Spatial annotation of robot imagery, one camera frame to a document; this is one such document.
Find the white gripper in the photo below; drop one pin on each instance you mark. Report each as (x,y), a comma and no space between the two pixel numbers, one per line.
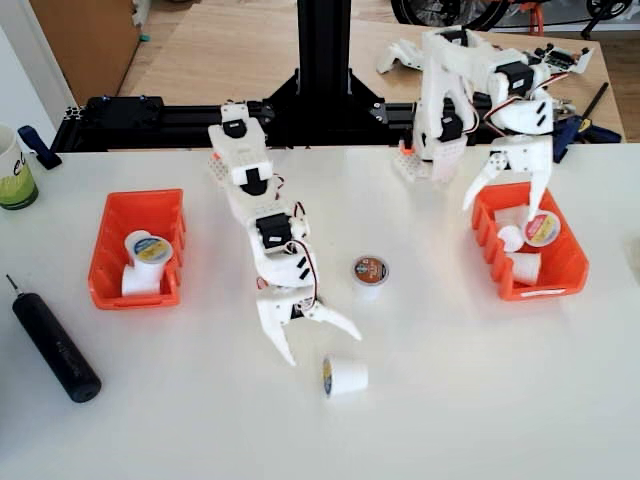
(281,306)
(526,149)

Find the red lid coffee pod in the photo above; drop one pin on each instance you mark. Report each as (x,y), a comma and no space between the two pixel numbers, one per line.
(509,239)
(542,230)
(510,215)
(526,267)

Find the blue lid coffee pod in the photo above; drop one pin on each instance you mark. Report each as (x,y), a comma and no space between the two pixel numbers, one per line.
(150,248)
(128,245)
(350,377)
(137,285)

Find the brown lid coffee pod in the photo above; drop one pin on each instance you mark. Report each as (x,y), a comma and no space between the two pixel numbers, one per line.
(370,270)

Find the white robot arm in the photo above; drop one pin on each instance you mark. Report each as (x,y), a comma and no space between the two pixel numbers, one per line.
(450,55)
(240,150)

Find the blue black bar clamp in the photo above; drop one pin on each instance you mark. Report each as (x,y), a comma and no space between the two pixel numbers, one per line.
(562,137)

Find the metal hand tools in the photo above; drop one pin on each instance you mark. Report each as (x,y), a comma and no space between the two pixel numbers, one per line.
(562,107)

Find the orange plastic storage bin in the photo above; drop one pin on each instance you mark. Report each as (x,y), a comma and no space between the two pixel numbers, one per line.
(110,280)
(550,280)

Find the orange stand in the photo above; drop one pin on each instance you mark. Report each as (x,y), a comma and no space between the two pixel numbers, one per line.
(537,17)

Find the white printed plastic part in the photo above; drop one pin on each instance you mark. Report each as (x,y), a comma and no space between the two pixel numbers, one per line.
(395,55)

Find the black bicycle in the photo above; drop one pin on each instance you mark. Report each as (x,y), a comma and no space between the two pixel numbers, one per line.
(425,15)

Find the black electric screwdriver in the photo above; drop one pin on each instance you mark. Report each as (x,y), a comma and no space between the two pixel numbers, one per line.
(55,345)

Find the white and green mug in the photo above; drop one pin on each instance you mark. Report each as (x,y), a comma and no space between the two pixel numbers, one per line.
(15,185)

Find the white crumpled sheet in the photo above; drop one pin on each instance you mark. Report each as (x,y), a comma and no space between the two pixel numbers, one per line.
(140,10)

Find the brown wooden cabinet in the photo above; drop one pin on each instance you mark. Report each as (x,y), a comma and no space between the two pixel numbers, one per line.
(85,45)

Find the black aluminium frame post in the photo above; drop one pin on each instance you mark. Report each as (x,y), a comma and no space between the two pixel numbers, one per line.
(337,30)

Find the black aluminium frame rail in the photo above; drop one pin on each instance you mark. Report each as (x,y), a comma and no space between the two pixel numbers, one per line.
(175,125)

